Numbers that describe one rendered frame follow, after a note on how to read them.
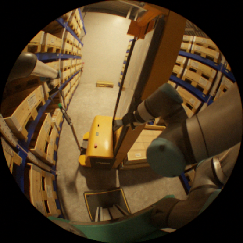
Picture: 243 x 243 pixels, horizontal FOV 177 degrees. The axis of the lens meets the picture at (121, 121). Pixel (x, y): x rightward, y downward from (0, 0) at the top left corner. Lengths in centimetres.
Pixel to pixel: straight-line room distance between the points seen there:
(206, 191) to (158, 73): 59
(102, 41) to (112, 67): 234
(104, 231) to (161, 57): 85
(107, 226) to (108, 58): 665
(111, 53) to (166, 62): 607
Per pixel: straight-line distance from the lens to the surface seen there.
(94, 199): 155
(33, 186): 127
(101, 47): 644
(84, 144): 163
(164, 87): 27
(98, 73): 644
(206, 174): 41
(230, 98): 15
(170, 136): 15
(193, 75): 234
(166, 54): 52
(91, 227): 43
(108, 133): 122
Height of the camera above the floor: 184
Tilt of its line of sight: 41 degrees down
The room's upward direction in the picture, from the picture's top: 17 degrees clockwise
